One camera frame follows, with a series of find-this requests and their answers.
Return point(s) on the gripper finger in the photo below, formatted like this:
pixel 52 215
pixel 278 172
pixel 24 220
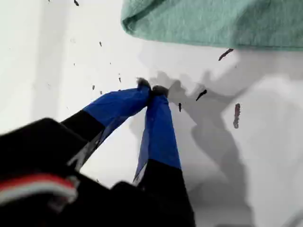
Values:
pixel 118 104
pixel 161 132

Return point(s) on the pale green T-shirt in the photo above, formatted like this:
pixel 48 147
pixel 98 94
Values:
pixel 213 21

